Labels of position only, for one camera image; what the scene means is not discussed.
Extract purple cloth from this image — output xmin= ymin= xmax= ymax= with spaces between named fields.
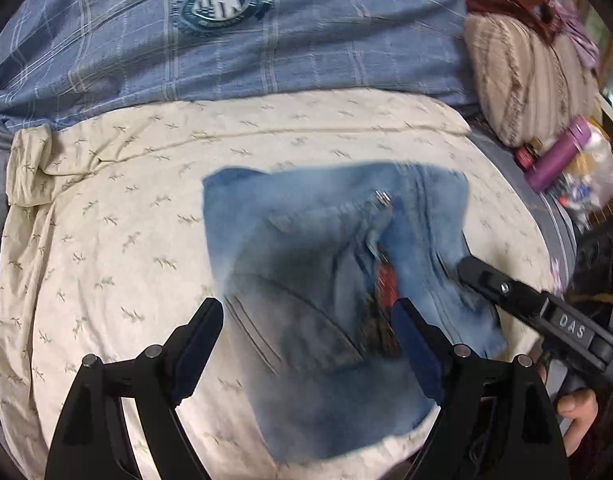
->
xmin=541 ymin=0 xmax=601 ymax=68

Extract small red container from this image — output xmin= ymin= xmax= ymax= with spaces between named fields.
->
xmin=515 ymin=137 xmax=544 ymax=171

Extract blue plaid blanket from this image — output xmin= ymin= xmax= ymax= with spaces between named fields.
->
xmin=0 ymin=0 xmax=479 ymax=131

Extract beige striped pillow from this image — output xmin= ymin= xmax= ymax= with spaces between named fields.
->
xmin=463 ymin=10 xmax=602 ymax=148

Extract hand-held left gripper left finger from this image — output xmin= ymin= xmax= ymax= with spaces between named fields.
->
xmin=44 ymin=297 xmax=224 ymax=480

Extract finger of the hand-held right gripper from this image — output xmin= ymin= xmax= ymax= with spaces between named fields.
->
xmin=457 ymin=256 xmax=548 ymax=327

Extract purple bottle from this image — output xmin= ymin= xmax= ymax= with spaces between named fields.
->
xmin=523 ymin=115 xmax=593 ymax=193

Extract grey-blue bedsheet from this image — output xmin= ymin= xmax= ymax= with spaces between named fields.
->
xmin=466 ymin=117 xmax=584 ymax=286

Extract cream leaf-print bedsheet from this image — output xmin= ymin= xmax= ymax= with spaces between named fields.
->
xmin=0 ymin=89 xmax=562 ymax=480

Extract clear plastic bag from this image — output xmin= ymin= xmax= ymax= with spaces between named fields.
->
xmin=556 ymin=122 xmax=613 ymax=228

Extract person's right hand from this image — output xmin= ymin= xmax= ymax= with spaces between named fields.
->
xmin=539 ymin=364 xmax=600 ymax=457

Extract blue denim pants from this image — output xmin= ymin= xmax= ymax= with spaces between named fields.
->
xmin=202 ymin=160 xmax=509 ymax=463

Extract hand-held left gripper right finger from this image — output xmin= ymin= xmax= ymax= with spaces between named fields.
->
xmin=392 ymin=297 xmax=569 ymax=480

